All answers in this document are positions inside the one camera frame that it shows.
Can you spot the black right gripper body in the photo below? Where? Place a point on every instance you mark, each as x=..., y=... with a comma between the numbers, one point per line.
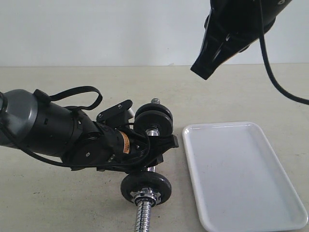
x=247, y=19

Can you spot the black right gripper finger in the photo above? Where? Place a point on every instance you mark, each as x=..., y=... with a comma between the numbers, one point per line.
x=216, y=49

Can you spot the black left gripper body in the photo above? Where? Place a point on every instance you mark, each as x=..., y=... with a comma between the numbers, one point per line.
x=131, y=153

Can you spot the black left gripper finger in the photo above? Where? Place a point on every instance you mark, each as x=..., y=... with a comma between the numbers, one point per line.
x=161, y=144
x=159, y=159

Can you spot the chrome threaded dumbbell bar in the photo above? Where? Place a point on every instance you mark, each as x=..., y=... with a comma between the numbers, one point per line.
x=142, y=223

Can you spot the white rectangular plastic tray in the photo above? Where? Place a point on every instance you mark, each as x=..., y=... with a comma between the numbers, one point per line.
x=238, y=181

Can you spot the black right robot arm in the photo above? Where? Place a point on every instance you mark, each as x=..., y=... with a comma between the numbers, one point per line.
x=231, y=27

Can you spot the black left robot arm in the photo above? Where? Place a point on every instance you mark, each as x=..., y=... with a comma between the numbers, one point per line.
x=117, y=140

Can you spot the black weight plate far end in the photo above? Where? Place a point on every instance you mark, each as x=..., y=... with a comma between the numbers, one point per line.
x=151, y=119

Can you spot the chrome spinlock collar nut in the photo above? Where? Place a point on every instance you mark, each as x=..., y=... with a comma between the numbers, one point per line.
x=146, y=194

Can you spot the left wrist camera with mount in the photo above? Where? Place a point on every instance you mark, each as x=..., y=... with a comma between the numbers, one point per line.
x=117, y=115

